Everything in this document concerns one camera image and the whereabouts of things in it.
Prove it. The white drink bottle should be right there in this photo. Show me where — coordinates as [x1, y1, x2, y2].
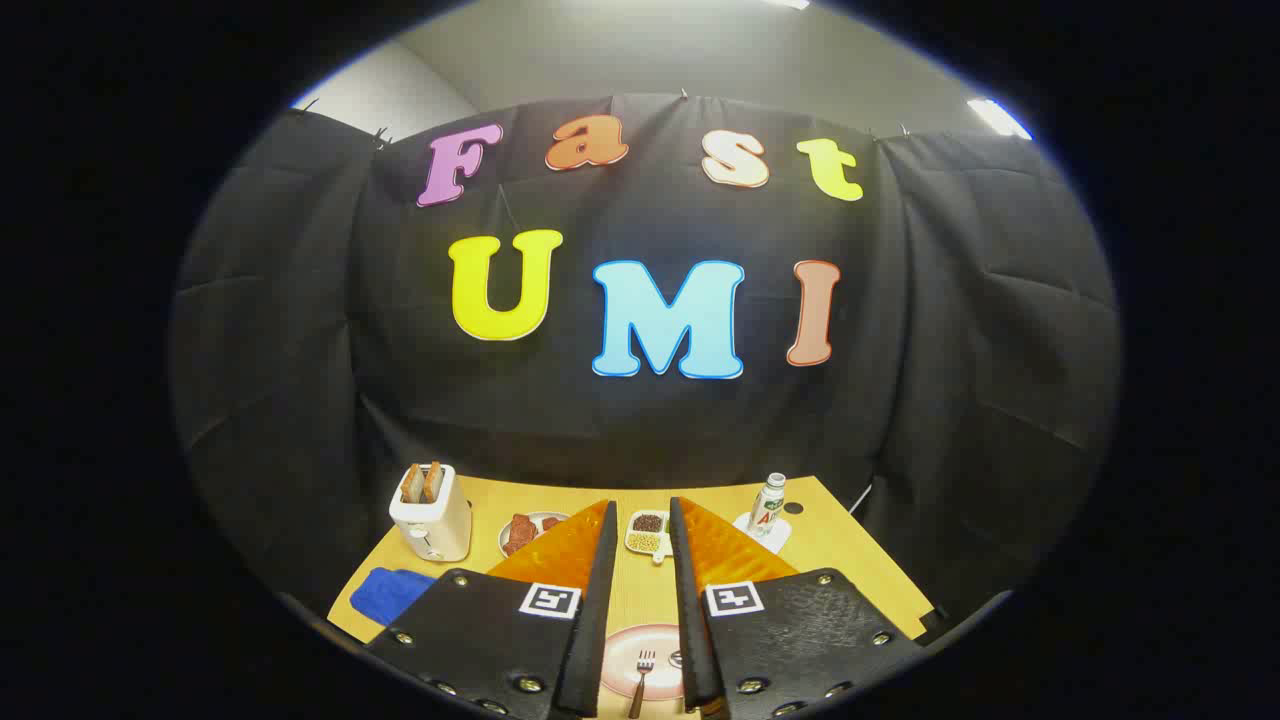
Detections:
[749, 473, 787, 538]

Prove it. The pink round plate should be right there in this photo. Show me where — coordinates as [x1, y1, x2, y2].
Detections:
[600, 624, 687, 701]

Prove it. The white oval food plate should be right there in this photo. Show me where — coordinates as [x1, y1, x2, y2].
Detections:
[498, 511, 571, 558]

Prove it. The fork with brown handle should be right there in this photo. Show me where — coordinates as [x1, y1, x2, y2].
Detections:
[628, 650, 656, 719]

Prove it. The white square coaster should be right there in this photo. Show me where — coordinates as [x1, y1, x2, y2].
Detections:
[733, 512, 793, 554]

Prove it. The white toaster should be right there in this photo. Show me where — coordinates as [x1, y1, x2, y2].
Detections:
[388, 462, 473, 563]

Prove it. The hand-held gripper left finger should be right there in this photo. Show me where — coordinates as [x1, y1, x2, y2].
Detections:
[365, 498, 619, 720]

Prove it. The blue cloth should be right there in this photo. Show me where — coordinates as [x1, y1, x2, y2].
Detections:
[350, 567, 438, 628]

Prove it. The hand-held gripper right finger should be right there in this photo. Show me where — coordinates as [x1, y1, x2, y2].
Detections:
[668, 496, 927, 720]

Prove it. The white divided bean dish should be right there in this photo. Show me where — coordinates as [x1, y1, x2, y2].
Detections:
[625, 509, 672, 565]

